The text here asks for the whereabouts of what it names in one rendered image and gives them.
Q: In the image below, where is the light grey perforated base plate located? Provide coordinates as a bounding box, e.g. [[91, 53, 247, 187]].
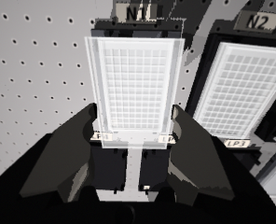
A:
[[0, 0, 276, 202]]

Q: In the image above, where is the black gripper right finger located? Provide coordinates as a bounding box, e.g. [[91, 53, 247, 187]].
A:
[[167, 105, 276, 224]]

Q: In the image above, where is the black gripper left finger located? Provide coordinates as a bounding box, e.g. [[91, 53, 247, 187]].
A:
[[0, 103, 97, 224]]

